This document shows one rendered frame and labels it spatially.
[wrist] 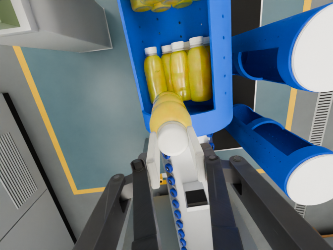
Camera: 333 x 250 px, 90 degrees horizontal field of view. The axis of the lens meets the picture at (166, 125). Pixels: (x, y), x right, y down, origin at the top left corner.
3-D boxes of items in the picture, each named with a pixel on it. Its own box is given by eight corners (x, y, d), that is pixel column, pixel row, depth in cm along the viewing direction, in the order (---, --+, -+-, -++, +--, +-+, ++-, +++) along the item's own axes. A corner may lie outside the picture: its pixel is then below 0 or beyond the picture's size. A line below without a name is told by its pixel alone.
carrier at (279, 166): (254, 124, 160) (247, 98, 150) (351, 191, 78) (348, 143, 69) (226, 136, 164) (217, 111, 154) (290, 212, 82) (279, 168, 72)
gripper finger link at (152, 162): (160, 188, 15) (152, 190, 15) (159, 151, 22) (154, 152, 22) (153, 161, 14) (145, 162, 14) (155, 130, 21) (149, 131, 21)
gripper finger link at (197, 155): (195, 155, 14) (204, 154, 14) (186, 125, 21) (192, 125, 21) (198, 183, 15) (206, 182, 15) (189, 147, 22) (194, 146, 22)
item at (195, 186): (183, 187, 87) (187, 212, 73) (182, 180, 86) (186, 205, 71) (201, 184, 87) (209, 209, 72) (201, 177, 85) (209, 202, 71)
